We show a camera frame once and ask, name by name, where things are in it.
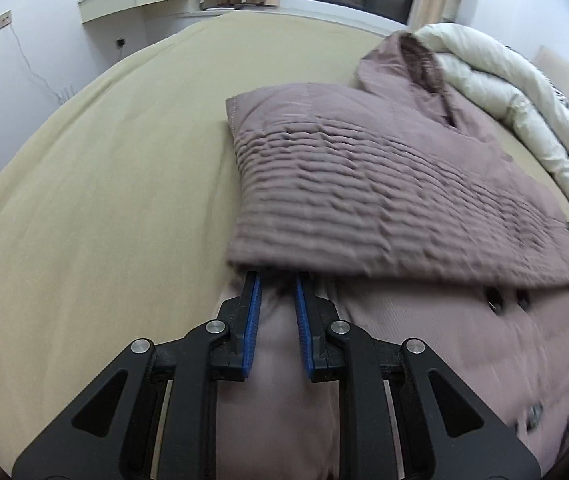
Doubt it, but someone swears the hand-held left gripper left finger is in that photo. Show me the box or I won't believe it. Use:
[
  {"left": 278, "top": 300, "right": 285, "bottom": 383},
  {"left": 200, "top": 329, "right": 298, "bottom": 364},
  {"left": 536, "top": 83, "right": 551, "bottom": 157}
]
[{"left": 12, "top": 270, "right": 264, "bottom": 480}]

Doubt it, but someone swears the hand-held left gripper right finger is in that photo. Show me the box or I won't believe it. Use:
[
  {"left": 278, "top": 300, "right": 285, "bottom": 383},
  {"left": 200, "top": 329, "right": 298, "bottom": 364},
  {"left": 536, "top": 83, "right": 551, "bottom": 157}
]
[{"left": 295, "top": 271, "right": 539, "bottom": 480}]

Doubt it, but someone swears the mauve quilted padded coat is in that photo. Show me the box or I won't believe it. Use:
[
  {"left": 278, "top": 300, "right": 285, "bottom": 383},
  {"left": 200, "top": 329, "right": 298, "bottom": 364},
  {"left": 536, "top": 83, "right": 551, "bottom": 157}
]
[{"left": 214, "top": 30, "right": 569, "bottom": 480}]

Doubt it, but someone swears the cream white duvet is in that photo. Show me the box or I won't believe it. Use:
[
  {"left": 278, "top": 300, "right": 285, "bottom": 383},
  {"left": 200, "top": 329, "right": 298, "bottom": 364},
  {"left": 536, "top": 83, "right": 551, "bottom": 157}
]
[{"left": 412, "top": 23, "right": 569, "bottom": 228}]

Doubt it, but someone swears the bed with beige sheet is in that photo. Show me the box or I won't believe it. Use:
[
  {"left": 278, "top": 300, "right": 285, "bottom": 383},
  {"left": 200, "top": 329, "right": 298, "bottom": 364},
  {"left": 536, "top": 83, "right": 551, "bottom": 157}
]
[{"left": 0, "top": 10, "right": 569, "bottom": 480}]

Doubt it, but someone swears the beige padded headboard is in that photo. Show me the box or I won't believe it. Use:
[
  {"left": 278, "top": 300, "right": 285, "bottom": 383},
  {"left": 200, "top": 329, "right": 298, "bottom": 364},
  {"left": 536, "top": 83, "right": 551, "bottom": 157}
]
[{"left": 532, "top": 45, "right": 569, "bottom": 131}]

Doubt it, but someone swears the white charging cable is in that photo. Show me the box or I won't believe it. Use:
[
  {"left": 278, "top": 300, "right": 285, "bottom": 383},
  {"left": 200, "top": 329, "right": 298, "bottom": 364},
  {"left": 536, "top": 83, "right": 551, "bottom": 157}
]
[{"left": 9, "top": 22, "right": 75, "bottom": 106}]

